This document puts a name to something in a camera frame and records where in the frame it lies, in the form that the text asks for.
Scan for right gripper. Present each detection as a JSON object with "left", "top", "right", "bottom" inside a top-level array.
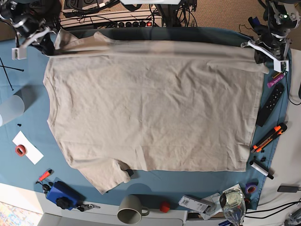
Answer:
[{"left": 11, "top": 27, "right": 55, "bottom": 60}]

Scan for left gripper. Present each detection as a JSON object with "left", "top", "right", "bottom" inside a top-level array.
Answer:
[{"left": 241, "top": 40, "right": 289, "bottom": 72}]

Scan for beige T-shirt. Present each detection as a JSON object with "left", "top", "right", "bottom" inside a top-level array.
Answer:
[{"left": 43, "top": 30, "right": 269, "bottom": 194}]

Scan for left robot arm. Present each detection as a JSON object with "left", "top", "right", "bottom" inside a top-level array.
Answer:
[{"left": 241, "top": 0, "right": 301, "bottom": 73}]

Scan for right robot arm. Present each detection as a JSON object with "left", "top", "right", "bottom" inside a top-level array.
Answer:
[{"left": 0, "top": 0, "right": 62, "bottom": 60}]

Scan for black remote control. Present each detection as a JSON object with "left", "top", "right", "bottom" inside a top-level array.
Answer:
[{"left": 256, "top": 83, "right": 284, "bottom": 127}]

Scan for black thin rods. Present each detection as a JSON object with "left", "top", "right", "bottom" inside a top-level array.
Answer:
[{"left": 0, "top": 58, "right": 24, "bottom": 91}]

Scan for frosted plastic cup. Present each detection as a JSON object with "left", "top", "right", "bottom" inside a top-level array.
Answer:
[{"left": 0, "top": 95, "right": 25, "bottom": 126}]

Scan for orange black utility knife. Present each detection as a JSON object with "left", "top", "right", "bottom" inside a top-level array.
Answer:
[{"left": 251, "top": 123, "right": 287, "bottom": 153}]

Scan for white black marker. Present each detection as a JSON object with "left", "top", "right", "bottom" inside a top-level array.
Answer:
[{"left": 249, "top": 160, "right": 274, "bottom": 180}]

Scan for red tape roll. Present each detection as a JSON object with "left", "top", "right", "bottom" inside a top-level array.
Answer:
[{"left": 15, "top": 145, "right": 27, "bottom": 157}]

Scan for white paper sheet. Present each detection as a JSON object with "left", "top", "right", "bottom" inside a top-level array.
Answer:
[{"left": 12, "top": 131, "right": 44, "bottom": 165}]

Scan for black power strip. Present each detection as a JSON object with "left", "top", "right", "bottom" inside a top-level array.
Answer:
[{"left": 117, "top": 21, "right": 159, "bottom": 28}]

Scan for blue table cloth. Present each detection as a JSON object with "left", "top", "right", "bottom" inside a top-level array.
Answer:
[{"left": 0, "top": 28, "right": 288, "bottom": 208}]

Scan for orange marker pen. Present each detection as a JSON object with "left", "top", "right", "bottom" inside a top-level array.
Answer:
[{"left": 36, "top": 169, "right": 53, "bottom": 184}]

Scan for purple tape roll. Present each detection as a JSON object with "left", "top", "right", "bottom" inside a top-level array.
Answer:
[{"left": 245, "top": 183, "right": 257, "bottom": 194}]

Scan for black phone on table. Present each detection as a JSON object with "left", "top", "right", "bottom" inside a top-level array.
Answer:
[{"left": 277, "top": 185, "right": 301, "bottom": 193}]

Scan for clear wine glass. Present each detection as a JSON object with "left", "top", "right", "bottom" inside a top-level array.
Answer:
[{"left": 219, "top": 188, "right": 246, "bottom": 226}]

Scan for blue box with knob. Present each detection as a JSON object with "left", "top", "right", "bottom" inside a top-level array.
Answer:
[{"left": 46, "top": 181, "right": 81, "bottom": 210}]

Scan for white barcode package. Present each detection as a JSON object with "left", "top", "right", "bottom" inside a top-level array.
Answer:
[{"left": 178, "top": 195, "right": 213, "bottom": 213}]

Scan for metal keys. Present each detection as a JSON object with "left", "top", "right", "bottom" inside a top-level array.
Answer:
[{"left": 77, "top": 204, "right": 101, "bottom": 212}]

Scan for small red cube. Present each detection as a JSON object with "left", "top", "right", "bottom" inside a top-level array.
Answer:
[{"left": 159, "top": 201, "right": 170, "bottom": 213}]

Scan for beige ceramic mug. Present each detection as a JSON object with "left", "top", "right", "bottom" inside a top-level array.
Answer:
[{"left": 117, "top": 195, "right": 150, "bottom": 225}]

